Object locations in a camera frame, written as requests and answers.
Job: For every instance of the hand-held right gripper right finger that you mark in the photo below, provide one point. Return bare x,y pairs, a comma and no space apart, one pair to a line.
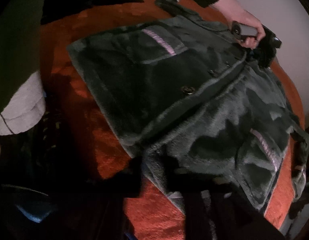
219,220

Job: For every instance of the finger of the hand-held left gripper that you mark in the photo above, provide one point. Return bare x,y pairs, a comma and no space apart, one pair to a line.
264,56

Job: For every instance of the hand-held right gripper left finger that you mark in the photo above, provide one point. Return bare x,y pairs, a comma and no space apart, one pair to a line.
114,205

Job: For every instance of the green fleece jacket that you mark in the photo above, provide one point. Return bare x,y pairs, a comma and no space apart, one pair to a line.
149,80

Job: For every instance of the person's left hand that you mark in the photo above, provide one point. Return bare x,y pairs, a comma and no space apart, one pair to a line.
247,20

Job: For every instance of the person's blue clothing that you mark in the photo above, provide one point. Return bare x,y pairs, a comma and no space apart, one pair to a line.
32,213

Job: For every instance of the white fleece cloth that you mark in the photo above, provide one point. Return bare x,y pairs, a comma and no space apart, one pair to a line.
22,105

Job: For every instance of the orange blanket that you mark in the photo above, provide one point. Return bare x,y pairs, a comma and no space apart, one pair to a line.
69,42

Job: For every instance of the dark green cloth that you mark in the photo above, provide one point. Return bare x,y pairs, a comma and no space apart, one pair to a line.
14,42

